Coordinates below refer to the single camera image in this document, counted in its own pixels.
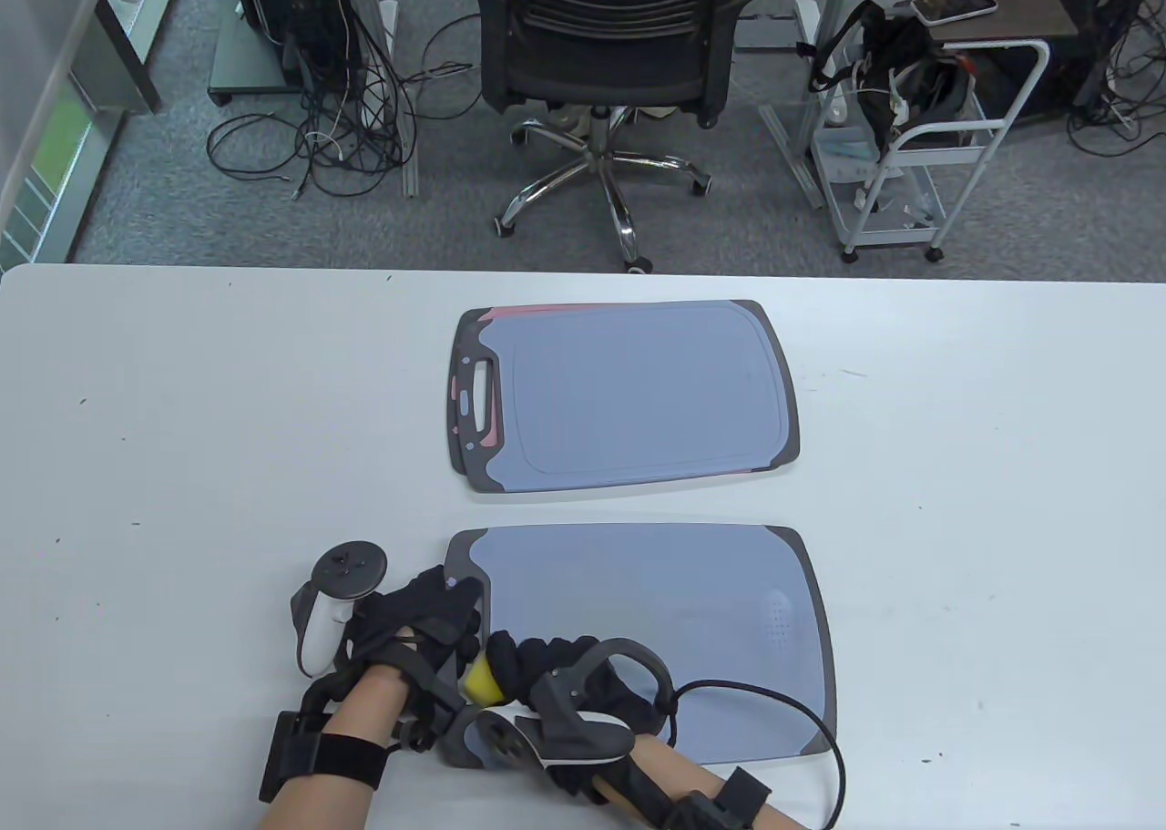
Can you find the person's left hand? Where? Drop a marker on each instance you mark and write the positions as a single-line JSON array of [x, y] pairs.
[[424, 616]]

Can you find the person's right hand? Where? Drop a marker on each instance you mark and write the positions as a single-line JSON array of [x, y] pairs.
[[533, 661]]

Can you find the yellow sponge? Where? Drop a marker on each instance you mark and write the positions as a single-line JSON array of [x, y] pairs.
[[478, 681]]

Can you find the blue cutting board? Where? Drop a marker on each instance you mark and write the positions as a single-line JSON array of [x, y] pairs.
[[638, 393], [656, 602]]

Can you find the pink cutting board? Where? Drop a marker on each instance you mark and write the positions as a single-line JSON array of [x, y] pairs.
[[528, 310]]

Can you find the person's left forearm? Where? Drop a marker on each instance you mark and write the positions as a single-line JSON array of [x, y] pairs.
[[364, 712]]

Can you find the person's right forearm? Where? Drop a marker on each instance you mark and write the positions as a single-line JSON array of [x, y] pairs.
[[674, 766]]

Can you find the grey left hand controller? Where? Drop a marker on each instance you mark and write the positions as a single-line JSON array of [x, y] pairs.
[[351, 568]]

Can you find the grey hand controller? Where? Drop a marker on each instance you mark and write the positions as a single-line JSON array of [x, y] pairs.
[[583, 739], [351, 568]]

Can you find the grey right hand controller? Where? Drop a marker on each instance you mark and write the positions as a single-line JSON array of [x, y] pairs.
[[583, 739]]

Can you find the grey stand base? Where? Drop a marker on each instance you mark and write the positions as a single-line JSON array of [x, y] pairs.
[[241, 60]]

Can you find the black office chair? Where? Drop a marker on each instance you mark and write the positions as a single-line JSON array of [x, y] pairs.
[[601, 56]]

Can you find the pale blue packet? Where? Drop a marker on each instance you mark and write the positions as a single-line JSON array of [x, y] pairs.
[[843, 151]]

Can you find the black computer rack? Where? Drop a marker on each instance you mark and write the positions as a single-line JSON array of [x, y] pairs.
[[310, 10]]

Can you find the grey floor plate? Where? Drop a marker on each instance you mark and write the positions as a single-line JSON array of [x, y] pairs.
[[765, 35]]

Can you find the white utility cart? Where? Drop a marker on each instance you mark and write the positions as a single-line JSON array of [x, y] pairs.
[[947, 135]]

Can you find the black bag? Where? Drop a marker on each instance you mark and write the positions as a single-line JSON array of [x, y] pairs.
[[897, 56]]

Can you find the white smartphone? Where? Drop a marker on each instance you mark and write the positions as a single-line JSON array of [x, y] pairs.
[[952, 4]]

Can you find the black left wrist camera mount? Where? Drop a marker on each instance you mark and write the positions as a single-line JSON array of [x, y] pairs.
[[291, 757]]

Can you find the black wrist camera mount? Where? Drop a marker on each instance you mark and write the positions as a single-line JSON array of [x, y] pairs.
[[720, 803], [291, 757]]

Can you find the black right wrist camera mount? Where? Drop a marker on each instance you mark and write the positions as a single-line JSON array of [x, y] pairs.
[[720, 803]]

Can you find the grey window frame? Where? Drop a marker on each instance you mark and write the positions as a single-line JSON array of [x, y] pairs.
[[55, 220]]

